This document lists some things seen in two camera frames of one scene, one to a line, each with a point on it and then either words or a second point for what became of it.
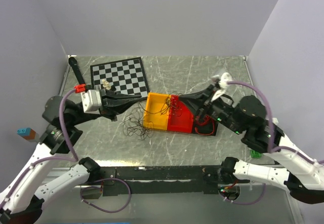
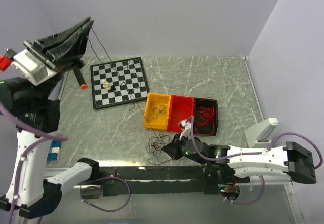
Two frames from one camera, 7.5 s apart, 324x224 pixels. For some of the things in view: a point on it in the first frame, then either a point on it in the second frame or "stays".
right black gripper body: (222, 111) → (179, 151)
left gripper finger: (119, 105) → (73, 48)
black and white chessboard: (128, 76) stays
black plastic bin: (204, 124) stays
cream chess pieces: (106, 84) stays
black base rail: (160, 181) stays
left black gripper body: (105, 111) → (58, 68)
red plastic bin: (180, 118) stays
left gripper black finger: (111, 94) → (42, 43)
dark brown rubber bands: (137, 126) → (157, 146)
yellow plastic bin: (156, 113) stays
